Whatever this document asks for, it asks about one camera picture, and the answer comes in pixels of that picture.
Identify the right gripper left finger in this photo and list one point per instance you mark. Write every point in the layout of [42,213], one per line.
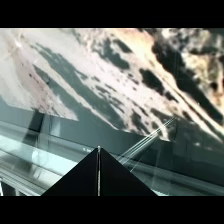
[80,181]

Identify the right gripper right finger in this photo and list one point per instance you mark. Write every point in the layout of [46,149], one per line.
[120,181]

